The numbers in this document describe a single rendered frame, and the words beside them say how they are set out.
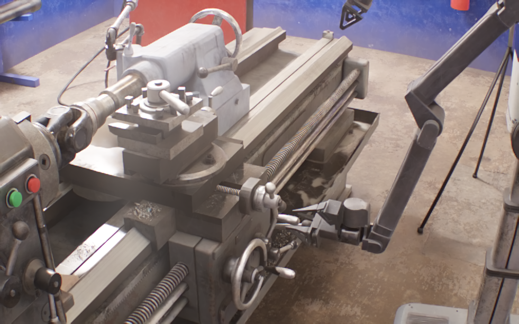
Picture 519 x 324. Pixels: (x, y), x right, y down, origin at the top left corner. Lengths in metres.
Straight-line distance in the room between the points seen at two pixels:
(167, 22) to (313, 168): 2.18
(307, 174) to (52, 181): 1.61
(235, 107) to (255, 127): 0.10
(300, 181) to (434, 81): 1.42
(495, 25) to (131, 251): 1.04
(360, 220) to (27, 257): 0.90
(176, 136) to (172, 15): 3.13
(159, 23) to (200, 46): 2.68
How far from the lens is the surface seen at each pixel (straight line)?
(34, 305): 1.33
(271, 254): 2.08
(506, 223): 1.92
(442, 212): 3.53
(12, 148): 1.20
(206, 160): 1.81
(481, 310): 2.09
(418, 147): 1.61
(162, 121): 1.62
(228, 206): 1.77
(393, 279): 2.99
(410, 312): 2.41
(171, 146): 1.65
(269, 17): 6.22
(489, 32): 1.49
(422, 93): 1.55
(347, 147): 3.17
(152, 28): 4.84
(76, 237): 1.96
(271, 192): 1.76
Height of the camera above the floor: 1.80
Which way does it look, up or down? 27 degrees down
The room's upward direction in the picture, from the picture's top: 1 degrees clockwise
